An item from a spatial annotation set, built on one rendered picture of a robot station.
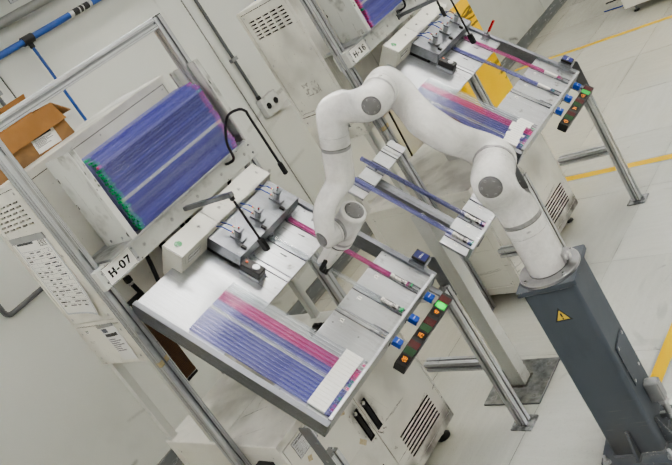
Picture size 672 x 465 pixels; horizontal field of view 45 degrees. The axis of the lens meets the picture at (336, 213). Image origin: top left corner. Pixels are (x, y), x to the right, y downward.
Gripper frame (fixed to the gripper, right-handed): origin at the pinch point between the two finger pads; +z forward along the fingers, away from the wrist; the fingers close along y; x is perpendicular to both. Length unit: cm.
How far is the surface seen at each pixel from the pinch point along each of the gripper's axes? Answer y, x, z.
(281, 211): -7.6, -24.0, -0.4
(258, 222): 1.4, -27.1, 0.2
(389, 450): 14, 53, 48
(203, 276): 26.8, -29.1, 6.6
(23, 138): 29, -103, 0
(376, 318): 7.0, 23.5, -2.7
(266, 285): 17.4, -11.3, 3.5
